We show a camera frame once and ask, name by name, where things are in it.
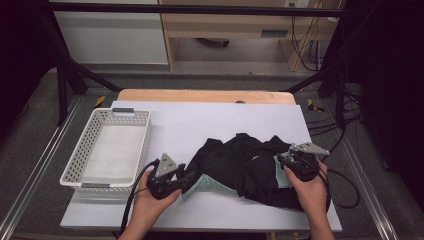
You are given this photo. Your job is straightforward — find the person's right hand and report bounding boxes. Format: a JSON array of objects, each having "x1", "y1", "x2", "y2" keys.
[{"x1": 283, "y1": 160, "x2": 330, "y2": 218}]

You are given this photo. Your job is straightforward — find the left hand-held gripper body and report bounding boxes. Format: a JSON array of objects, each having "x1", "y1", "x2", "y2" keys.
[{"x1": 146, "y1": 153, "x2": 188, "y2": 201}]

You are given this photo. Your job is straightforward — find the black metal stand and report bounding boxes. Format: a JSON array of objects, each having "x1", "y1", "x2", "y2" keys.
[
  {"x1": 36, "y1": 13, "x2": 123, "y2": 127},
  {"x1": 283, "y1": 13, "x2": 349, "y2": 130}
]

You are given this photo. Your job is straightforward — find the black frame crossbar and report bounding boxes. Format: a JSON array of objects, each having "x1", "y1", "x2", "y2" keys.
[{"x1": 49, "y1": 1, "x2": 344, "y2": 18}]

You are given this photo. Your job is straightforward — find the light wooden desk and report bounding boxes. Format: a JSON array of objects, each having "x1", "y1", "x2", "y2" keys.
[{"x1": 158, "y1": 0, "x2": 342, "y2": 73}]

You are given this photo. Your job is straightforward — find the bundle of black floor cables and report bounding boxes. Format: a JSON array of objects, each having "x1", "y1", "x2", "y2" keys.
[{"x1": 306, "y1": 84, "x2": 364, "y2": 137}]

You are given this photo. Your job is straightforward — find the white perforated plastic basket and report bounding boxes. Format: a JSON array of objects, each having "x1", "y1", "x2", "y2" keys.
[{"x1": 59, "y1": 107, "x2": 154, "y2": 194}]

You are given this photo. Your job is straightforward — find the hanging black cables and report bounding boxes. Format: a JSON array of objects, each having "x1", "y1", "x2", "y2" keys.
[{"x1": 290, "y1": 14, "x2": 323, "y2": 73}]

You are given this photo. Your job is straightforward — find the person's left hand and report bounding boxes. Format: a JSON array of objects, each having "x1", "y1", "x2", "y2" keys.
[{"x1": 134, "y1": 172, "x2": 183, "y2": 224}]

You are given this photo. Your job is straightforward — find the white cabinet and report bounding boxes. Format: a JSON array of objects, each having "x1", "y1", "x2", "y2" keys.
[{"x1": 53, "y1": 0, "x2": 169, "y2": 66}]

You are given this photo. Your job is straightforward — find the grey drawer handle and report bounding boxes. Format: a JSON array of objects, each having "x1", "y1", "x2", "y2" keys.
[{"x1": 260, "y1": 29, "x2": 289, "y2": 38}]

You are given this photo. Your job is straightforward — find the hanging yellow cable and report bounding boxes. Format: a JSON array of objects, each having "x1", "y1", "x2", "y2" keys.
[{"x1": 294, "y1": 0, "x2": 324, "y2": 59}]

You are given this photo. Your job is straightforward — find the aluminium floor rail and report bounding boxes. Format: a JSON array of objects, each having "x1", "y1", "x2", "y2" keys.
[
  {"x1": 321, "y1": 99, "x2": 399, "y2": 240},
  {"x1": 0, "y1": 96, "x2": 83, "y2": 240}
]

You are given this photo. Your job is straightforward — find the black curtain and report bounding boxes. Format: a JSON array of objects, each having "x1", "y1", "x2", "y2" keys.
[
  {"x1": 0, "y1": 0, "x2": 59, "y2": 141},
  {"x1": 343, "y1": 0, "x2": 424, "y2": 201}
]

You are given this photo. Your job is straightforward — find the black and green t-shirt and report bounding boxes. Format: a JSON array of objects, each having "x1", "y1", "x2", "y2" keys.
[{"x1": 181, "y1": 132, "x2": 331, "y2": 213}]

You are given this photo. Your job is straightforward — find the right hand-held gripper cable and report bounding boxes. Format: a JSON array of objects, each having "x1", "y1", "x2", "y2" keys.
[{"x1": 316, "y1": 164, "x2": 333, "y2": 214}]

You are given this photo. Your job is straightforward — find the dark chair base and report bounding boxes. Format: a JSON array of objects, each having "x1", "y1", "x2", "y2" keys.
[{"x1": 195, "y1": 37, "x2": 231, "y2": 48}]

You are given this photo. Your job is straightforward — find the white wall socket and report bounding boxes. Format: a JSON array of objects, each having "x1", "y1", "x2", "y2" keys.
[{"x1": 283, "y1": 0, "x2": 311, "y2": 8}]

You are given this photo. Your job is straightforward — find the hand-held gripper cable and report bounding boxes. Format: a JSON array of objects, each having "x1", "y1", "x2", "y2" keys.
[
  {"x1": 120, "y1": 158, "x2": 161, "y2": 234},
  {"x1": 316, "y1": 164, "x2": 333, "y2": 214}
]

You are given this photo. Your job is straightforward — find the left hand-held gripper cable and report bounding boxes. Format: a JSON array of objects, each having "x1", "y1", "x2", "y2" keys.
[{"x1": 120, "y1": 158, "x2": 161, "y2": 234}]

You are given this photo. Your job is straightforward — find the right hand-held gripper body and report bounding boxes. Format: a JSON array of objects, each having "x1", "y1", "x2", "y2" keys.
[{"x1": 277, "y1": 142, "x2": 331, "y2": 183}]

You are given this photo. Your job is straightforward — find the looped black floor cable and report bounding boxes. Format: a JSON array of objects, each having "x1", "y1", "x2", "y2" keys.
[{"x1": 324, "y1": 126, "x2": 362, "y2": 210}]

